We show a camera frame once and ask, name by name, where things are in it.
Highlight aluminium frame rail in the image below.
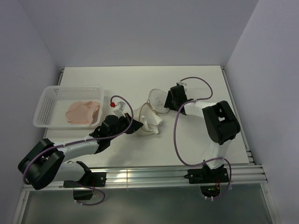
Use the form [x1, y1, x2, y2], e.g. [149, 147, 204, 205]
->
[22, 163, 268, 189]

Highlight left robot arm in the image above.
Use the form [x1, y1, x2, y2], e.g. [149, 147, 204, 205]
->
[18, 113, 143, 190]

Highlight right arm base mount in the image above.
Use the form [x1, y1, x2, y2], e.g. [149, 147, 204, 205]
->
[184, 165, 231, 199]

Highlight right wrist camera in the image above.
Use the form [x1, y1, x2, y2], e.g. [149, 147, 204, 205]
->
[177, 81, 187, 91]

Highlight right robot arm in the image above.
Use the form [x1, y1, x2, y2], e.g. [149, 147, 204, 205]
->
[164, 84, 241, 182]

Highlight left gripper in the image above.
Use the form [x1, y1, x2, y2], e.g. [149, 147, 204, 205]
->
[108, 112, 143, 140]

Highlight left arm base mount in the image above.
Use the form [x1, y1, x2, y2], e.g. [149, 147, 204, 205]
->
[63, 172, 106, 206]

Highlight white plastic basket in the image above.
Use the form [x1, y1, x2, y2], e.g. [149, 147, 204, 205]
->
[33, 85, 104, 129]

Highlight pink bra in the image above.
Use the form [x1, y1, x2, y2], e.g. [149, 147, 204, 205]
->
[65, 101, 100, 125]

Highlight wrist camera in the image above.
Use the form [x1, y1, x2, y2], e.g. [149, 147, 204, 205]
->
[177, 81, 187, 91]
[113, 101, 126, 117]

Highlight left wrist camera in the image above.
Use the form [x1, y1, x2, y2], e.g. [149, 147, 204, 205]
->
[113, 101, 126, 117]

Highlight white bra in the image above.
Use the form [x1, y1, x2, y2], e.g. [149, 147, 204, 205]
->
[137, 103, 163, 136]

